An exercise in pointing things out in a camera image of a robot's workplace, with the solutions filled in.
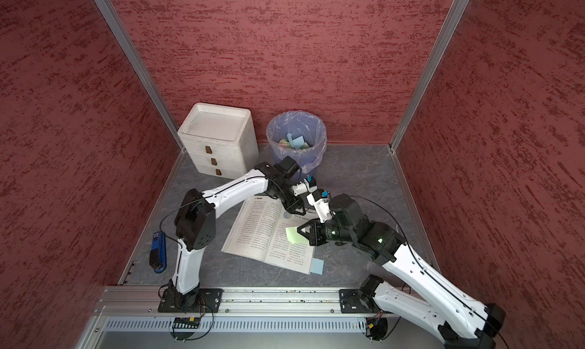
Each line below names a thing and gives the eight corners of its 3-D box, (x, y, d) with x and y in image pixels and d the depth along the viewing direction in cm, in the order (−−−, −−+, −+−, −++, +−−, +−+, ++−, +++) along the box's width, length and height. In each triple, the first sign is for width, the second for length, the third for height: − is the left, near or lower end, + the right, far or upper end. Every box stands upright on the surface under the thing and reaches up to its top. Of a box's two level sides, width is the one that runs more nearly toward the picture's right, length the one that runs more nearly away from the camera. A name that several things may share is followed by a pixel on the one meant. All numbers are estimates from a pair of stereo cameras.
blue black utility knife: (156, 274, 81) (148, 271, 77) (157, 237, 90) (150, 232, 86) (166, 271, 82) (159, 267, 78) (166, 234, 91) (160, 229, 87)
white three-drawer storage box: (193, 175, 110) (169, 135, 90) (212, 142, 125) (196, 102, 105) (249, 183, 107) (237, 144, 87) (262, 148, 122) (254, 108, 102)
